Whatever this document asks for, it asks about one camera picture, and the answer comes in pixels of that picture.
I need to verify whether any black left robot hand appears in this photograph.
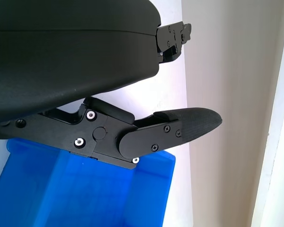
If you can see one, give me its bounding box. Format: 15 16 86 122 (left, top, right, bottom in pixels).
0 0 223 170

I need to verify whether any blue plastic tray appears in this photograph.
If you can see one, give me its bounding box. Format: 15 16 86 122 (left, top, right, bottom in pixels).
0 138 177 227

